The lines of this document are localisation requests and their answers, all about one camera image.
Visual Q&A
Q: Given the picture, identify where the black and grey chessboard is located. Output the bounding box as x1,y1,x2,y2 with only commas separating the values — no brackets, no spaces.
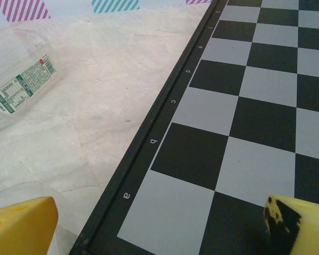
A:
69,0,319,255

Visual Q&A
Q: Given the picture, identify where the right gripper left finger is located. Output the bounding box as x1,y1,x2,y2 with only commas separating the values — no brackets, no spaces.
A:
0,195,59,255

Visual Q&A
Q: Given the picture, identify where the clear bottle green label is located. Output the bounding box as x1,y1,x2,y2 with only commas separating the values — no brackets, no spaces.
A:
0,29,58,133

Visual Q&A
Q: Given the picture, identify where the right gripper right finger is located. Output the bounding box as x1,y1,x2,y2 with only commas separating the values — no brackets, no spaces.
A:
263,194,319,255

